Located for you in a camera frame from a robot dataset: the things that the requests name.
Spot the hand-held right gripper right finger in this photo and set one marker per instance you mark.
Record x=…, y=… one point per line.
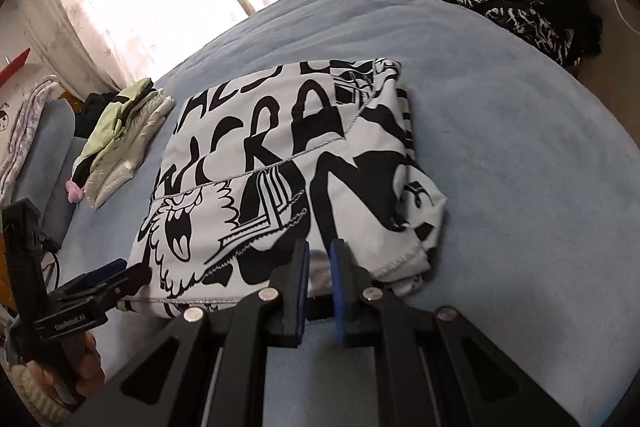
x=338, y=292

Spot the folded shiny white jacket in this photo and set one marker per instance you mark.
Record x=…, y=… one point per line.
x=130, y=167

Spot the black white patterned cloth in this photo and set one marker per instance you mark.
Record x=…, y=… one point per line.
x=525, y=27

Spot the cream knitted cloth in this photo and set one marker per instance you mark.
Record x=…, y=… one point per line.
x=30, y=399

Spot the grey blue pillow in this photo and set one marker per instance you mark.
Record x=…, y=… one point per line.
x=50, y=142
x=60, y=212

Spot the cartoon wall sticker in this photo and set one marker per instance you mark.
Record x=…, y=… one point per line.
x=4, y=117

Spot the black white printed jacket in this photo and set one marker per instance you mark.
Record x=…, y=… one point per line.
x=300, y=147

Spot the red wall decoration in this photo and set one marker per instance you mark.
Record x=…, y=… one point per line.
x=12, y=67

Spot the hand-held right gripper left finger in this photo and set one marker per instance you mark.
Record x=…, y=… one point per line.
x=301, y=287

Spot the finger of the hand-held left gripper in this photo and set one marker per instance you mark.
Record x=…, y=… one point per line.
x=107, y=271
x=135, y=279

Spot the blue bed blanket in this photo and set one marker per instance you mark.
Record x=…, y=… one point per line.
x=500, y=157

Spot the person's left hand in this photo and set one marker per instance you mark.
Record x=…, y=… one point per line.
x=92, y=347

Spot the purple floral quilt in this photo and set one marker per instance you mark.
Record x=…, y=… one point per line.
x=25, y=132

